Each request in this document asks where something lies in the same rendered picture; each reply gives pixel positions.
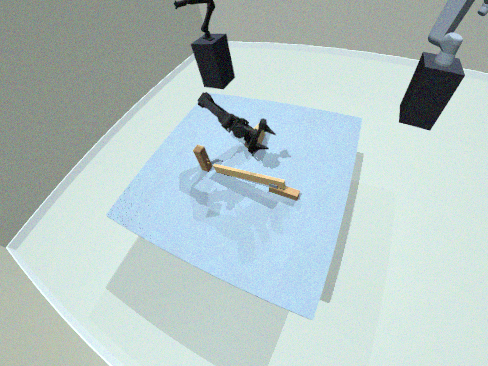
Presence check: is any long tan wooden rail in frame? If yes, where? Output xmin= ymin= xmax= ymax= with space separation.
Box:
xmin=213 ymin=164 xmax=286 ymax=189

